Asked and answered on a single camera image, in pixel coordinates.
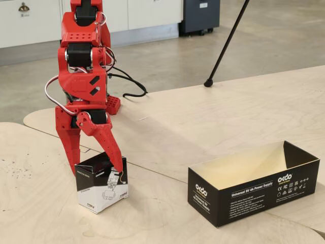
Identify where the black cable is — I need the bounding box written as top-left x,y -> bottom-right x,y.
108,65 -> 149,94
108,73 -> 149,99

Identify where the black tripod leg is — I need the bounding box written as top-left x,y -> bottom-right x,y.
203,0 -> 251,88

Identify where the white servo wire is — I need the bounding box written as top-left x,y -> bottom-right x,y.
44,75 -> 78,115

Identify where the open black okdo box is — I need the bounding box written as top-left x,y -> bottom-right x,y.
187,140 -> 320,228

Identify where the white cabinet drawer front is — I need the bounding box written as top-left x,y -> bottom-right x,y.
0,0 -> 63,49

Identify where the red perforated robot base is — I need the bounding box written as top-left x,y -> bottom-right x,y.
105,94 -> 121,116

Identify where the dark grey wheeled cabinet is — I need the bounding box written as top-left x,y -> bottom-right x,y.
179,0 -> 221,37

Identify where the small black white box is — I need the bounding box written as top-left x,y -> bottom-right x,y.
74,151 -> 129,215

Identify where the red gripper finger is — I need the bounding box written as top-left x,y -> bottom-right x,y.
75,110 -> 124,173
57,128 -> 82,166

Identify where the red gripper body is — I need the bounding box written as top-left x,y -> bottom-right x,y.
55,102 -> 113,134

